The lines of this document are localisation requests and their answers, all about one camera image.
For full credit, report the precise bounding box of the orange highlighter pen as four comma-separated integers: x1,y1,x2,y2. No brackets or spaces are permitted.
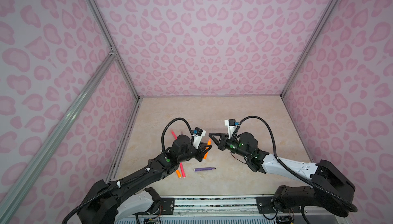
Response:
176,170,182,179
203,139,212,160

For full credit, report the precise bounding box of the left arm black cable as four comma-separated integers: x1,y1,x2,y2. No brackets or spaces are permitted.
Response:
61,117,193,224

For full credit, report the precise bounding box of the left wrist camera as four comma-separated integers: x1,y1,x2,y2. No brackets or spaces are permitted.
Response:
191,127,206,149

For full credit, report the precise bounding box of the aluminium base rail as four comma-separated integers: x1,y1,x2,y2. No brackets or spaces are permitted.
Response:
82,195,354,224

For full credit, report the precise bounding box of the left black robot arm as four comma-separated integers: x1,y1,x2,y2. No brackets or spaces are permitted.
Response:
76,135,212,224

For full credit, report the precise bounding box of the diagonal aluminium frame bar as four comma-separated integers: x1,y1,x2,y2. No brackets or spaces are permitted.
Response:
1,53,117,224

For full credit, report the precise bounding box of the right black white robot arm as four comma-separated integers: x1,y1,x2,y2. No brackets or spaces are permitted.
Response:
209,133,358,217

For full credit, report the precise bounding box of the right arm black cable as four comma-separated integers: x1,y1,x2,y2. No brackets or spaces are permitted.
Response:
233,116,359,213

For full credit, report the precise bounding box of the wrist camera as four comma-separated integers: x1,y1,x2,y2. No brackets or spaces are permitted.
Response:
191,127,206,149
224,119,239,139

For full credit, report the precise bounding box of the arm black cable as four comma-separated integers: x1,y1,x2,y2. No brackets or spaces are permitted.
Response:
233,116,359,213
61,117,193,224

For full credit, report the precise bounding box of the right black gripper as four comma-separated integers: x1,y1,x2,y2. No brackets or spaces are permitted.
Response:
208,134,251,160

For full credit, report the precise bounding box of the purple highlighter pen right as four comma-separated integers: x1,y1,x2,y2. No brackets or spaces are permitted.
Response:
194,167,216,172

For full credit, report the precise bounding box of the pink highlighter pen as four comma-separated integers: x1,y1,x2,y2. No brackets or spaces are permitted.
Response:
171,130,177,140
179,163,186,178

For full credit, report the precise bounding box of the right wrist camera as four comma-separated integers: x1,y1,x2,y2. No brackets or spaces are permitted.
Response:
224,119,239,139

